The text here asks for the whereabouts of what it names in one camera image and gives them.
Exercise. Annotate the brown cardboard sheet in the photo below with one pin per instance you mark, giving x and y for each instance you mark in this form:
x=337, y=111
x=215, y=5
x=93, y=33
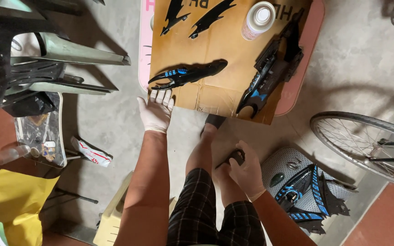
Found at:
x=214, y=51

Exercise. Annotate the person's right hand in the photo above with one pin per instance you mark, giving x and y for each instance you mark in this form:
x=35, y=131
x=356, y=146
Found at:
x=248, y=176

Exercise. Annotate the clear plastic tray with clutter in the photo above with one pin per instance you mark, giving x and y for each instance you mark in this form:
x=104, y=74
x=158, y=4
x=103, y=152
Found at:
x=46, y=136

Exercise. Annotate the white red packet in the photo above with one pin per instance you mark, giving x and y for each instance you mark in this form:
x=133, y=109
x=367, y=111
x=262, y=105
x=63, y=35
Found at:
x=92, y=153

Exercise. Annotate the matte black jagged fairing piece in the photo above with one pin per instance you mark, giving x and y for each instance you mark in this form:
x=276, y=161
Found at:
x=335, y=201

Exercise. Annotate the flat black blue fairing piece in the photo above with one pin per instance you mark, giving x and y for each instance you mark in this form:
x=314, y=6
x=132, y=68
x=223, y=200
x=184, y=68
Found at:
x=306, y=218

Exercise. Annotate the beige plastic stool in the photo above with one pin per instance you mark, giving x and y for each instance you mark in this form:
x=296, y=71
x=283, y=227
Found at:
x=111, y=218

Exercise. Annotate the person's black sock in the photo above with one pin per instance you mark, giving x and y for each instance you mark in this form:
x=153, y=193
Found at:
x=214, y=121

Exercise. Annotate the black blue curved fairing cover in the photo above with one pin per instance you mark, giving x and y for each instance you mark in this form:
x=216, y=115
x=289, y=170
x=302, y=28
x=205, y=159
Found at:
x=299, y=188

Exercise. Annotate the large black blue fairing panel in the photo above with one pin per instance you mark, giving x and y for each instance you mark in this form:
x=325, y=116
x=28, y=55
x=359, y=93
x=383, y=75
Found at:
x=272, y=68

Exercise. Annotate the person's leg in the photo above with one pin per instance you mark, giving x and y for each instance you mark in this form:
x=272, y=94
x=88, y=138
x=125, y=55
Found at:
x=229, y=189
x=200, y=150

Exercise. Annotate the person's right leg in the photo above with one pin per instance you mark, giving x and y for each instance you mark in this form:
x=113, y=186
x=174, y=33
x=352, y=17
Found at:
x=229, y=189

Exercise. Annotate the black plastic bag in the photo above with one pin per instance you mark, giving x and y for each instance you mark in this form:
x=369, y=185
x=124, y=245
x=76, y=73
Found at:
x=29, y=106

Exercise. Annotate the person's plaid shorts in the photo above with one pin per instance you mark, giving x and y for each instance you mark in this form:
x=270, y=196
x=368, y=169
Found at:
x=200, y=211

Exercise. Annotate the white spray can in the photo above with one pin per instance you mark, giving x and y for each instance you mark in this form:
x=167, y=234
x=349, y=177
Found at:
x=257, y=22

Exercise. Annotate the small dark green lens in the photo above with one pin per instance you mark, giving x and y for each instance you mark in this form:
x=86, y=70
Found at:
x=276, y=179

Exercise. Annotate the glossy black pointed fairing strip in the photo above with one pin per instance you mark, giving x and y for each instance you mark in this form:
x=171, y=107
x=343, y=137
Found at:
x=173, y=13
x=210, y=17

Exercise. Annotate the pink folding table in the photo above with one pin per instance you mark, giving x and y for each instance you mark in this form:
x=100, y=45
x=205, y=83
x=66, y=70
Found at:
x=304, y=51

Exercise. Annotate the small black plastic part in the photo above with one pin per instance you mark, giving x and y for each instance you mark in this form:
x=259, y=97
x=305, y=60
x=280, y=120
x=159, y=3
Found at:
x=235, y=156

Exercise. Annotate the person's left leg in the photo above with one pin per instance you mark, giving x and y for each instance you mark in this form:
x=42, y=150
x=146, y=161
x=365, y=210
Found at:
x=200, y=150

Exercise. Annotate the stack of black plastic chairs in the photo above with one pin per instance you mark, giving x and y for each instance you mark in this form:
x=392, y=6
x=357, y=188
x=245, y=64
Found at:
x=29, y=58

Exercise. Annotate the bicycle wheel with spokes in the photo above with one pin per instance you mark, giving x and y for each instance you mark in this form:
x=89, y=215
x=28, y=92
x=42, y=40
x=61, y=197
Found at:
x=364, y=136

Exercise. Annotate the thin black rod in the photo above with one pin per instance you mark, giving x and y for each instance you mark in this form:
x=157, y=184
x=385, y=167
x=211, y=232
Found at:
x=74, y=196

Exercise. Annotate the grey mesh basket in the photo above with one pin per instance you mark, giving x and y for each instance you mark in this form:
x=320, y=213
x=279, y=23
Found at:
x=279, y=160

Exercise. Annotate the person's left hand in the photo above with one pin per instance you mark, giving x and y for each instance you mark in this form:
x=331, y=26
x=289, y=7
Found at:
x=155, y=114

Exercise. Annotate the clear plastic cup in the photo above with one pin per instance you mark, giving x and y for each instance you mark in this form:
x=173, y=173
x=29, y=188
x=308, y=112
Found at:
x=10, y=154

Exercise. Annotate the black fairing with blue stripes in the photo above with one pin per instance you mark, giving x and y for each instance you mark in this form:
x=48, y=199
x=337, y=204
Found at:
x=190, y=75

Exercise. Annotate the yellow plastic bag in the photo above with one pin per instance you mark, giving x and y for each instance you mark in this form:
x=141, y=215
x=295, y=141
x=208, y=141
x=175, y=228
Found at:
x=12, y=198

